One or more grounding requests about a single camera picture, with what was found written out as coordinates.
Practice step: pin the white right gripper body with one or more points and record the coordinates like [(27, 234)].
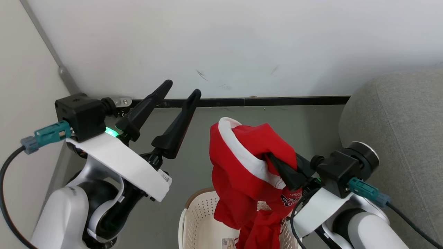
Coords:
[(318, 207)]

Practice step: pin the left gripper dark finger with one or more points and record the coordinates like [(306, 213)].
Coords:
[(178, 128), (143, 110)]

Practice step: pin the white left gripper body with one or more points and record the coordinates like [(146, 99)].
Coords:
[(121, 159)]

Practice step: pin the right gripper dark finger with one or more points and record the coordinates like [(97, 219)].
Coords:
[(289, 176), (306, 166)]

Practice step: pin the red printed jersey white band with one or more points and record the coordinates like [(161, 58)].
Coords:
[(242, 173)]

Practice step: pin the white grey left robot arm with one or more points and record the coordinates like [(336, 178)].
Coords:
[(59, 214)]

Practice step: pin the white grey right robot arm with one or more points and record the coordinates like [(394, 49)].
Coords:
[(367, 231)]

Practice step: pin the grey fabric sofa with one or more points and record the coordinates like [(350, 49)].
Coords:
[(398, 114)]

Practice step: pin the black baseboard strip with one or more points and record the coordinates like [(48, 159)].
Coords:
[(277, 101)]

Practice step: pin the white perforated laundry basket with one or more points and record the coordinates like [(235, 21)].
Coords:
[(200, 221)]

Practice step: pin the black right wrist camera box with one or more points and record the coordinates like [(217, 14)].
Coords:
[(335, 173)]

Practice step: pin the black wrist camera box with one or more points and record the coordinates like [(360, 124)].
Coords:
[(335, 173), (81, 116)]

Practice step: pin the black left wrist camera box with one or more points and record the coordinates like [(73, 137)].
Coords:
[(81, 116)]

